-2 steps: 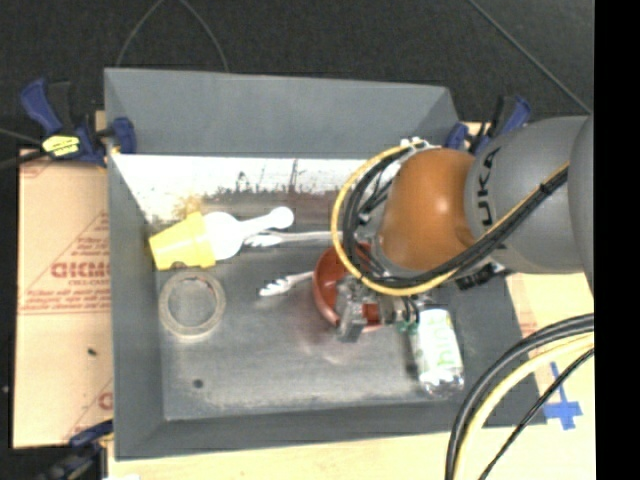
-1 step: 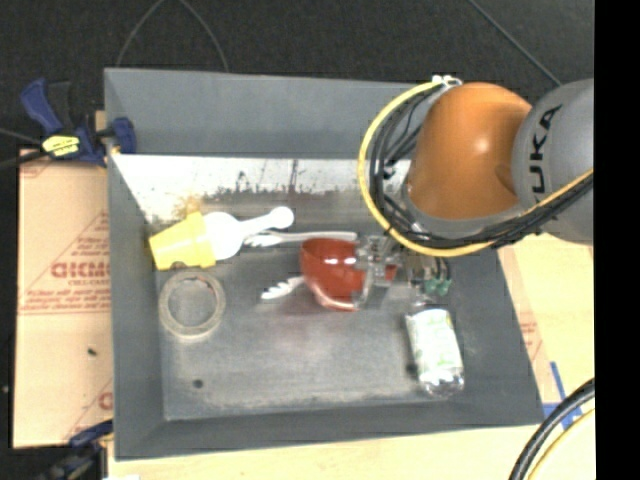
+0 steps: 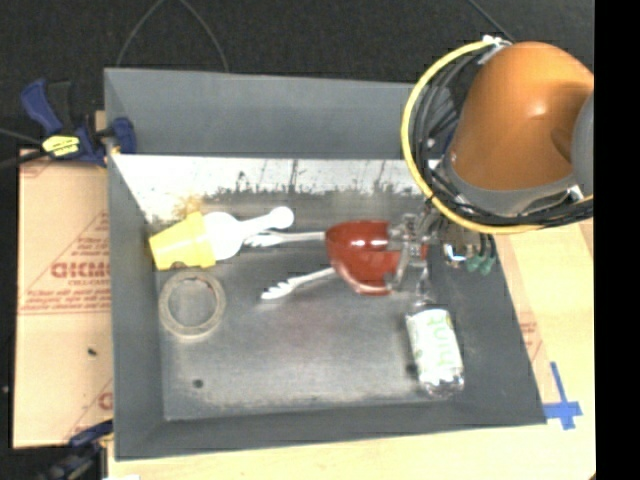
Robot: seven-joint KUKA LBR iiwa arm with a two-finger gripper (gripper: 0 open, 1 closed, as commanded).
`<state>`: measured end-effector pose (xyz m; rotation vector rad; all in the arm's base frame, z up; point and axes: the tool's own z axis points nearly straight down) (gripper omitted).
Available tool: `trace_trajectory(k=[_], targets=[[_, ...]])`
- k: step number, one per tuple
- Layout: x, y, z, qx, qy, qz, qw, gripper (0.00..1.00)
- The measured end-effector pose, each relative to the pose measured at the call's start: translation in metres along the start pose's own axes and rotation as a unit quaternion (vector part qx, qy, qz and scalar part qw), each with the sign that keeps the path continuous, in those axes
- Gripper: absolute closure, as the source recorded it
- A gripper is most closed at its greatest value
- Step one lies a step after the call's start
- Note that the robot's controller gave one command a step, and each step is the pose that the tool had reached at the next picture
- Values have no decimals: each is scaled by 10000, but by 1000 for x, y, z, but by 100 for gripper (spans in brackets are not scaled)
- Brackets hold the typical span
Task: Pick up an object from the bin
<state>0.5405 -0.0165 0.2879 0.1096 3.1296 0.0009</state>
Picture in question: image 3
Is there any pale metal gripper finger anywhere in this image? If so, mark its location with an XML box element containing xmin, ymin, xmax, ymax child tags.
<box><xmin>383</xmin><ymin>245</ymin><xmax>430</xmax><ymax>292</ymax></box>
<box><xmin>387</xmin><ymin>214</ymin><xmax>419</xmax><ymax>243</ymax></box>

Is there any clear plastic bottle, green-white label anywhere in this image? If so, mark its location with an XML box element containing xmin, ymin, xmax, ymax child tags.
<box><xmin>403</xmin><ymin>287</ymin><xmax>467</xmax><ymax>399</ymax></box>

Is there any grey metal bin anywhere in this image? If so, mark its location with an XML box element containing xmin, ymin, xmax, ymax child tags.
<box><xmin>103</xmin><ymin>67</ymin><xmax>547</xmax><ymax>460</ymax></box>

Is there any white plastic spoon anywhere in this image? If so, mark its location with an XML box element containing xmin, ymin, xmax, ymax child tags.
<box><xmin>202</xmin><ymin>206</ymin><xmax>296</xmax><ymax>261</ymax></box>

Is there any yellow plastic cup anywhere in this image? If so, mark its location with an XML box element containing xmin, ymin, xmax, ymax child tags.
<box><xmin>148</xmin><ymin>210</ymin><xmax>218</xmax><ymax>271</ymax></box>

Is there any brown cardboard board, red print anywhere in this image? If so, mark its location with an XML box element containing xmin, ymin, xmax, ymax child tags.
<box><xmin>12</xmin><ymin>148</ymin><xmax>556</xmax><ymax>449</ymax></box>

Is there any red cup with handle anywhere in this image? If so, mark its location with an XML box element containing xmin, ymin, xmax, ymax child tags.
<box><xmin>324</xmin><ymin>220</ymin><xmax>431</xmax><ymax>297</ymax></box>

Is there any clear tape ring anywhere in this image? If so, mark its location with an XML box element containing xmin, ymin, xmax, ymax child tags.
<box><xmin>158</xmin><ymin>269</ymin><xmax>229</xmax><ymax>342</ymax></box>

